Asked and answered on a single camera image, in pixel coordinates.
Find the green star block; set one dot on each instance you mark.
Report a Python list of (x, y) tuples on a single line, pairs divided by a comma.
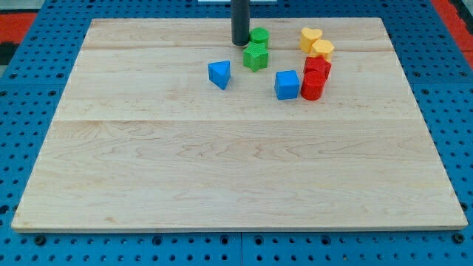
[(255, 56)]

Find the yellow hexagon block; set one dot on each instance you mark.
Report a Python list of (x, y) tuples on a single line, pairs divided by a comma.
[(322, 48)]

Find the green cylinder block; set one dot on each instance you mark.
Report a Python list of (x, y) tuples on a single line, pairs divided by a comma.
[(260, 35)]

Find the red star block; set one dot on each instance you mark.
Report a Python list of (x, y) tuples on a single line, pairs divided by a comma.
[(318, 64)]

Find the wooden board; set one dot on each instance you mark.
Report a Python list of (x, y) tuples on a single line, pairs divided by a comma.
[(143, 142)]

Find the blue triangle block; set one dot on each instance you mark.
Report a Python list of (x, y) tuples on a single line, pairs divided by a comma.
[(219, 73)]

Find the blue cube block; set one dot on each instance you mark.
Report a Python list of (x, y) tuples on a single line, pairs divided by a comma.
[(286, 85)]

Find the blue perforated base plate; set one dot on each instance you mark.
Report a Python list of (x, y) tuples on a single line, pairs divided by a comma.
[(434, 63)]

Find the yellow heart block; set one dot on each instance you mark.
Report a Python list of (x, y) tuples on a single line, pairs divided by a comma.
[(308, 37)]

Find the red cylinder block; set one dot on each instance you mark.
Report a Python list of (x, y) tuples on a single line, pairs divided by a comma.
[(313, 85)]

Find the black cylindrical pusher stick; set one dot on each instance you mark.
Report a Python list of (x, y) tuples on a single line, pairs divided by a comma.
[(240, 22)]

